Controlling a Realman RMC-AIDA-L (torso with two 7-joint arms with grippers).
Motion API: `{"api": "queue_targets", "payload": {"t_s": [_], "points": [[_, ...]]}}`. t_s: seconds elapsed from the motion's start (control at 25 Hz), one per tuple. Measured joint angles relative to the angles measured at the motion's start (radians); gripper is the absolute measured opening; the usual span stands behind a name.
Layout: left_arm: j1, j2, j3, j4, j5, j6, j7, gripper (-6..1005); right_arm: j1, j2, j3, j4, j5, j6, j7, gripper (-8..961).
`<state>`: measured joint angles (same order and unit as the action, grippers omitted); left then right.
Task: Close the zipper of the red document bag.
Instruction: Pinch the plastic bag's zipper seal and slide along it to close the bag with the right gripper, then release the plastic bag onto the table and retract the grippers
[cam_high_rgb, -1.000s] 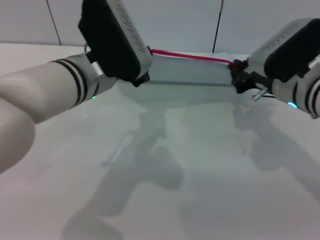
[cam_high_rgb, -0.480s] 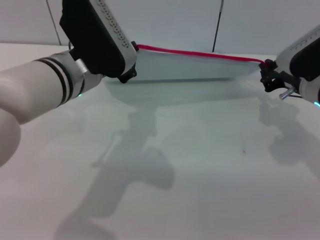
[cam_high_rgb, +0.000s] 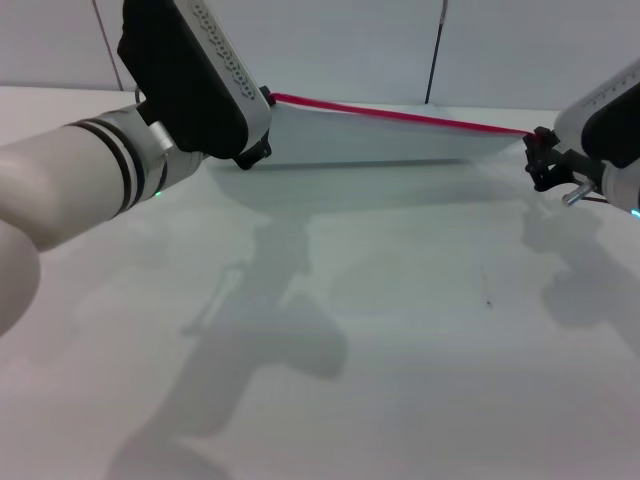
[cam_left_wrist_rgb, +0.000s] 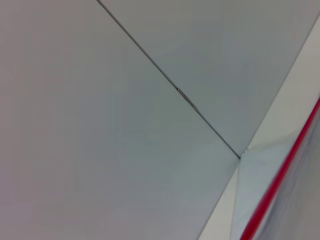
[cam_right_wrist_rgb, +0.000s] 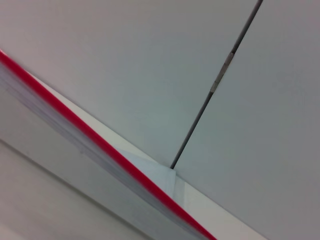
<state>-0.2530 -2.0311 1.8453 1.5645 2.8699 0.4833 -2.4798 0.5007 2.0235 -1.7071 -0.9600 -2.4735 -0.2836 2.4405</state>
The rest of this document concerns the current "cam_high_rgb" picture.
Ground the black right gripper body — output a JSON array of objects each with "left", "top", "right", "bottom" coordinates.
[{"left": 544, "top": 148, "right": 607, "bottom": 184}]

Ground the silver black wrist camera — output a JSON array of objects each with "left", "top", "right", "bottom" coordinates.
[
  {"left": 117, "top": 0, "right": 274, "bottom": 161},
  {"left": 553, "top": 57, "right": 640, "bottom": 169}
]

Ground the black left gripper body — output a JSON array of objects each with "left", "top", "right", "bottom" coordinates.
[{"left": 232, "top": 128, "right": 274, "bottom": 171}]

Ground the silver metal cable connector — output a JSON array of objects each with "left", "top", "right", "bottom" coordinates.
[{"left": 562, "top": 182, "right": 599, "bottom": 207}]

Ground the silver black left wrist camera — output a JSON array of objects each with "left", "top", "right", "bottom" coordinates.
[{"left": 117, "top": 0, "right": 274, "bottom": 161}]

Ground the clear bag with red zipper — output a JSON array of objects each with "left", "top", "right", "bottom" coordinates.
[{"left": 259, "top": 99, "right": 521, "bottom": 166}]

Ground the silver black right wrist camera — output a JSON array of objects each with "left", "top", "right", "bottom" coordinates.
[{"left": 553, "top": 57, "right": 640, "bottom": 169}]

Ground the thin black wall cable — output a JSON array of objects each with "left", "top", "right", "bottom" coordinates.
[{"left": 424, "top": 0, "right": 449, "bottom": 105}]

